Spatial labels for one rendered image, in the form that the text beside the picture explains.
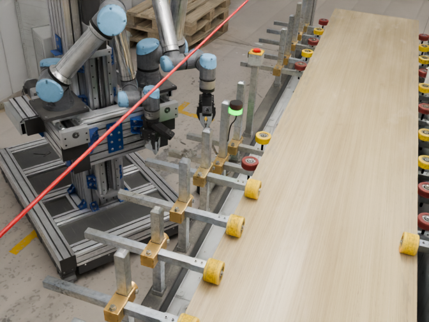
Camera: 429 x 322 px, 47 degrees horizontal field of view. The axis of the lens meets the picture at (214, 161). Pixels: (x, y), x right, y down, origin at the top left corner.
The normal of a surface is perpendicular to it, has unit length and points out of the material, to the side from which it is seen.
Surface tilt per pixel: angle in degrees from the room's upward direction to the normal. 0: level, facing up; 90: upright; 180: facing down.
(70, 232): 0
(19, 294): 0
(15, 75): 90
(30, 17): 90
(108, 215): 0
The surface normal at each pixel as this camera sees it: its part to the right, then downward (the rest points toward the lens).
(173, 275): 0.05, -0.83
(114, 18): 0.25, 0.48
